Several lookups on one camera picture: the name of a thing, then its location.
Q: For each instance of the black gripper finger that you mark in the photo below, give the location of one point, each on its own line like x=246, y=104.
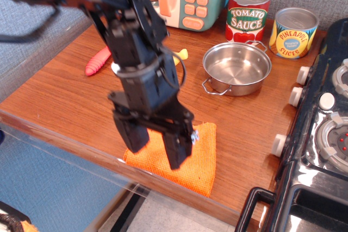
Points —
x=134, y=135
x=178, y=148

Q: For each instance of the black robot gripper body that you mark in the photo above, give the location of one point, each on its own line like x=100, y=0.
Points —
x=150, y=96

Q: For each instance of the orange towel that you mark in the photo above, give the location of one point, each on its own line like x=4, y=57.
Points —
x=196, y=173

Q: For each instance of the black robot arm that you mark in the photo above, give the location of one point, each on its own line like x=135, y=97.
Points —
x=134, y=34

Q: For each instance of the yellow toy banana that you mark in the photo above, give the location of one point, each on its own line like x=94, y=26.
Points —
x=178, y=56

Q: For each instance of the red toy chili pepper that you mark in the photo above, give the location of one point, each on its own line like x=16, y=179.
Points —
x=97, y=61

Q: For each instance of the small steel pot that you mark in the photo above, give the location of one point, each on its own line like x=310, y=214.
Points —
x=235, y=68

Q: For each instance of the white stove knob front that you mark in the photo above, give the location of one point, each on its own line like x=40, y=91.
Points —
x=278, y=144

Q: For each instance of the white stove knob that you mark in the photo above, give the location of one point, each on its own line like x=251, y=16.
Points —
x=302, y=75
x=278, y=144
x=295, y=96

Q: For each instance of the white stove knob middle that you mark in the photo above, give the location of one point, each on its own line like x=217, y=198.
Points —
x=295, y=96

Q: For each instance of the tomato sauce can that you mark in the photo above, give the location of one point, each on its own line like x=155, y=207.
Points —
x=246, y=20

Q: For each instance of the black toy stove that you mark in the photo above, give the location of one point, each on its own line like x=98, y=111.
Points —
x=311, y=181

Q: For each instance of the white stove knob rear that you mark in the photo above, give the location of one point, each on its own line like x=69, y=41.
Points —
x=302, y=75

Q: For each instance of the pineapple slices can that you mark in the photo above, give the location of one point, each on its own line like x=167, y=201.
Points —
x=293, y=32

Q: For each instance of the black oven door handle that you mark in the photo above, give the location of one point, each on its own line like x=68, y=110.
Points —
x=256, y=194

